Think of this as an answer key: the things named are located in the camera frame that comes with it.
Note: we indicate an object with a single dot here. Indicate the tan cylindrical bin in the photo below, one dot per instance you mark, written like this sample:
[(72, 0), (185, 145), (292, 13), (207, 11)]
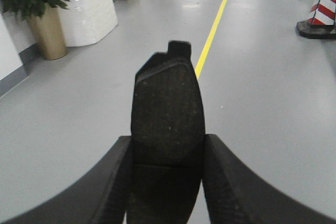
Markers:
[(47, 31)]

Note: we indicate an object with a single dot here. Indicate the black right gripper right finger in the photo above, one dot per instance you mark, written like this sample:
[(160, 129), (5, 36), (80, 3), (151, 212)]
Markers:
[(235, 194)]

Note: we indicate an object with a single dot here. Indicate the brake pad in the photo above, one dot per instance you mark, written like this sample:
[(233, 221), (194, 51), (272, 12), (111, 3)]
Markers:
[(168, 138)]

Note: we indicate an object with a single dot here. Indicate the white wrapped pillar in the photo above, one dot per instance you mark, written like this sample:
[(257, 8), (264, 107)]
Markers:
[(86, 22)]

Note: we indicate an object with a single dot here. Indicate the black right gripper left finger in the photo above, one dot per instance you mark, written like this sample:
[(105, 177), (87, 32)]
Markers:
[(99, 196)]

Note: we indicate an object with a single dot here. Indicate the red white traffic cone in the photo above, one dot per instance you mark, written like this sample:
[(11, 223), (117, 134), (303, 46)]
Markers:
[(321, 21)]

